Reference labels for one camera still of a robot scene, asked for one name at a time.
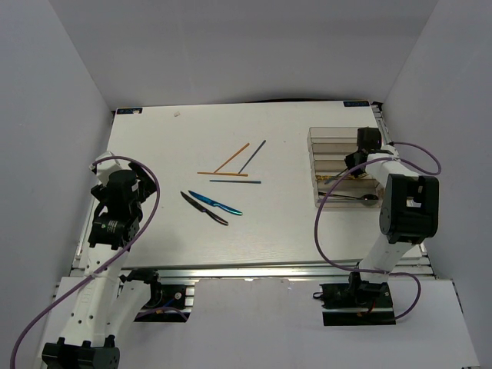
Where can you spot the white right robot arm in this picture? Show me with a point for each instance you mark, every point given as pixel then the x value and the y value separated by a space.
pixel 408 213

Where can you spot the iridescent silver fork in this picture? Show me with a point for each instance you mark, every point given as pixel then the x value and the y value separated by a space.
pixel 335 177

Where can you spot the dark blue chopstick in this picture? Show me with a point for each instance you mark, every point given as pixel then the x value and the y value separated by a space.
pixel 261 145

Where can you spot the blue iridescent knife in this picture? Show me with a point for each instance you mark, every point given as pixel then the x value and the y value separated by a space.
pixel 216 204

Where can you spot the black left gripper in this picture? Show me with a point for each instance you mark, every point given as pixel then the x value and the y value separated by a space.
pixel 146 184

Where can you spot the black knife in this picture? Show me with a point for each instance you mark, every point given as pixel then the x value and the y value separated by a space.
pixel 204 210

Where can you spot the black spoon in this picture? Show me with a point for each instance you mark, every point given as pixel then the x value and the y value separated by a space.
pixel 365 197

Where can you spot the blue label sticker right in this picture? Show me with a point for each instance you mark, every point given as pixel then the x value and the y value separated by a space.
pixel 356 104

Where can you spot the gold fork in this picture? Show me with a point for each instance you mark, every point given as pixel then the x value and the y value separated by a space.
pixel 319 178

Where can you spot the orange chopstick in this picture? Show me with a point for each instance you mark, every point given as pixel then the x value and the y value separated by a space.
pixel 240 150
pixel 230 174

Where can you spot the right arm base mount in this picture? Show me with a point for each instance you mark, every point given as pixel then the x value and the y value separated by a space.
pixel 345 306

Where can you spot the blue label sticker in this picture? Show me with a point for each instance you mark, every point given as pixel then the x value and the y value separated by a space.
pixel 356 104
pixel 129 111

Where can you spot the blue label sticker left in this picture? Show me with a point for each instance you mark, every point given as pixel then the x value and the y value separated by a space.
pixel 129 111

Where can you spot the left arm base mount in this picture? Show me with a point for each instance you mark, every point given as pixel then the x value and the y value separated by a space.
pixel 167 301

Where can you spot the teal chopstick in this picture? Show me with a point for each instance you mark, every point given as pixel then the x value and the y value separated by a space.
pixel 251 182

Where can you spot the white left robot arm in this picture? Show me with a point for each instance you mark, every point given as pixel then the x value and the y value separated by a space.
pixel 106 304

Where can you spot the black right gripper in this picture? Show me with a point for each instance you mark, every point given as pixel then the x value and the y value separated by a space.
pixel 350 161

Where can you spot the clear compartment organizer tray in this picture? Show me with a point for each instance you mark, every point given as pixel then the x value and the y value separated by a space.
pixel 328 146

